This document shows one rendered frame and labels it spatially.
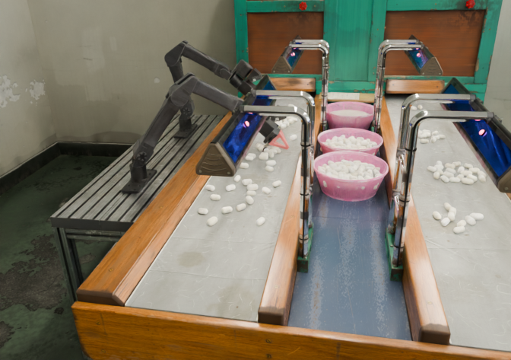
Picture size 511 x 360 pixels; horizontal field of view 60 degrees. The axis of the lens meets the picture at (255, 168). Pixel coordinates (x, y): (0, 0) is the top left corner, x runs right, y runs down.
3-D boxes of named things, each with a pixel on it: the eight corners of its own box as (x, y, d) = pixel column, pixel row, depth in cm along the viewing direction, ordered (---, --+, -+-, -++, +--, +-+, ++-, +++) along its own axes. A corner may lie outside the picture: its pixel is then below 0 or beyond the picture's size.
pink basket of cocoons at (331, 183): (309, 202, 153) (309, 178, 150) (314, 171, 177) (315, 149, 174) (388, 208, 149) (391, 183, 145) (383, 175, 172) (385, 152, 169)
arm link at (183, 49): (233, 66, 219) (176, 35, 213) (231, 70, 210) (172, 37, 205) (221, 87, 223) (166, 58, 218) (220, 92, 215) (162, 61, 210)
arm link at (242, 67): (253, 66, 219) (234, 51, 216) (252, 70, 211) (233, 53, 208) (239, 84, 223) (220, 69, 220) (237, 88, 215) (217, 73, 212)
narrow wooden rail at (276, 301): (258, 351, 96) (257, 311, 92) (315, 112, 259) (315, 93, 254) (283, 355, 95) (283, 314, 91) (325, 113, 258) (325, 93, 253)
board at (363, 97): (318, 101, 240) (318, 99, 239) (319, 93, 253) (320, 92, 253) (381, 103, 234) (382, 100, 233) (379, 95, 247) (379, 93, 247)
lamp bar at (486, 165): (499, 193, 78) (507, 155, 75) (436, 100, 134) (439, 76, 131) (548, 196, 77) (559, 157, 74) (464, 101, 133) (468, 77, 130)
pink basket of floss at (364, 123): (347, 138, 211) (347, 119, 207) (312, 125, 232) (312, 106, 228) (386, 128, 223) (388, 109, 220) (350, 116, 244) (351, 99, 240)
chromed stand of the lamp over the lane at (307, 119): (238, 266, 121) (230, 107, 103) (252, 227, 139) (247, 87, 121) (307, 272, 118) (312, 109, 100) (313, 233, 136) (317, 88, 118)
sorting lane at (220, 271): (125, 313, 99) (124, 305, 98) (264, 100, 262) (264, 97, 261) (257, 329, 94) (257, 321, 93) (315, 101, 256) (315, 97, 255)
